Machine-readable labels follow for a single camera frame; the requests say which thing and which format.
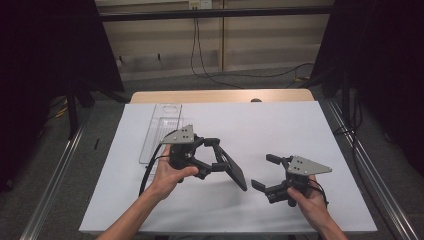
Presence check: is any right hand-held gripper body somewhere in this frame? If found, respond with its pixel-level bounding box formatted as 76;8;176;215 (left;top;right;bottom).
282;155;334;208

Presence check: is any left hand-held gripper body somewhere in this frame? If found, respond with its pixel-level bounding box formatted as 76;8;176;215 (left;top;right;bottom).
159;124;205;184

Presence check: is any black smartphone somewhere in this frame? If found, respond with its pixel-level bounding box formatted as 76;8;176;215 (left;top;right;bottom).
218;146;249;193

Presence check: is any person's right hand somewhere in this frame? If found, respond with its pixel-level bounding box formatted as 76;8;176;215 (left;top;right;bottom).
286;175;330;231

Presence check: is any person's left hand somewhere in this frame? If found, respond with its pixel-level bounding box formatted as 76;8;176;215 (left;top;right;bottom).
147;144;200;201

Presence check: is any clear plastic tray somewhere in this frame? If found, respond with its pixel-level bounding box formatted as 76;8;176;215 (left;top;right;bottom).
138;103;192;177

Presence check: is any white board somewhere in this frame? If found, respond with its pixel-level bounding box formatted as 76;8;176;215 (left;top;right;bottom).
78;100;378;234

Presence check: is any wooden table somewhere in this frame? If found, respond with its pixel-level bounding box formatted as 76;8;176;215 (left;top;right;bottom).
129;88;315;104

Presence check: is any black stand leg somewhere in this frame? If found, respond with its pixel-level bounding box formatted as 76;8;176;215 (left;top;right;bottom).
65;81;82;140

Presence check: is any black horizontal bar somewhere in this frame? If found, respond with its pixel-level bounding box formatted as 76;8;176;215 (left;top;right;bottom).
98;5;334;23

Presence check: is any narrow black curtain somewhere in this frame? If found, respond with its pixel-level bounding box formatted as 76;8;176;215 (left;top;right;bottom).
310;0;424;176

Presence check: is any wide black curtain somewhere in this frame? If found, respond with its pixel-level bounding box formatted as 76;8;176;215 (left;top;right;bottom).
0;0;126;194

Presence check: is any right hand-held gripper cable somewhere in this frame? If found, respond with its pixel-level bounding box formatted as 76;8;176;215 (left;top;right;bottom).
308;180;330;207

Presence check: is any hand-held gripper cable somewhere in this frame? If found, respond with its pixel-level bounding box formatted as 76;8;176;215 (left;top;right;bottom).
138;130;178;198
308;180;330;207

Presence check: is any left hand-held gripper cable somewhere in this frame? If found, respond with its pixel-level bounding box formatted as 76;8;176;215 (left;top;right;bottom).
138;130;178;198

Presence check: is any bundle of black cables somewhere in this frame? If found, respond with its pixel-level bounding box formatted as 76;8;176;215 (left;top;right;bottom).
332;89;366;176

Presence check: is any aluminium rail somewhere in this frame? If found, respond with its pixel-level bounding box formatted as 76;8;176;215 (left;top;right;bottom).
324;99;422;240
19;108;92;240

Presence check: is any long black floor cable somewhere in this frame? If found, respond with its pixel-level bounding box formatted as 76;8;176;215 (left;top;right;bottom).
190;18;315;81

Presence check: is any short black floor cable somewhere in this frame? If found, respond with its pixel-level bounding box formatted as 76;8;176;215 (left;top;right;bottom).
194;18;245;90

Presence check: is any yellow cable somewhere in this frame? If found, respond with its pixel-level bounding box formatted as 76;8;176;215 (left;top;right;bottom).
49;99;70;120

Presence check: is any white wall outlet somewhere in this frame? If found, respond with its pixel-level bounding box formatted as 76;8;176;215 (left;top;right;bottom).
188;0;214;11

